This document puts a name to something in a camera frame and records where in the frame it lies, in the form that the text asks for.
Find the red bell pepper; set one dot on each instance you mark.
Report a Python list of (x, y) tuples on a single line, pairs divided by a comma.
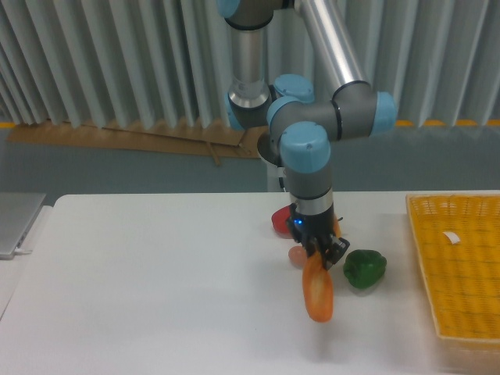
[(279, 222)]

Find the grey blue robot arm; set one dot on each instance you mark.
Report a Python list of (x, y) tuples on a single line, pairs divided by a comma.
[(301, 130)]

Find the yellow woven basket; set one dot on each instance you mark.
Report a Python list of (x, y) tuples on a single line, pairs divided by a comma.
[(461, 281)]

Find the brown cardboard sheet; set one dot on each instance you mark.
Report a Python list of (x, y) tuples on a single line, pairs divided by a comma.
[(217, 141)]

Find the yellow bell pepper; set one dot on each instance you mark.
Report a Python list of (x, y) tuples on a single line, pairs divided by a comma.
[(337, 228)]

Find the white label in basket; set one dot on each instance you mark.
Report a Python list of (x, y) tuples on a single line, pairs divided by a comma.
[(452, 237)]

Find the orange baguette bread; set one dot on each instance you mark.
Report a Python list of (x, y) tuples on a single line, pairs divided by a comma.
[(318, 289)]

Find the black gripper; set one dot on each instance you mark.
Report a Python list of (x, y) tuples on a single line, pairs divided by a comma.
[(307, 228)]

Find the green bell pepper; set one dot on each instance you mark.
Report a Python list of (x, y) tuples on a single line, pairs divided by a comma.
[(364, 267)]

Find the brown egg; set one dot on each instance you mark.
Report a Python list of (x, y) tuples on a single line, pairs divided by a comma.
[(297, 256)]

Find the grey pleated curtain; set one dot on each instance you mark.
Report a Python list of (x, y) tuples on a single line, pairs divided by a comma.
[(147, 61)]

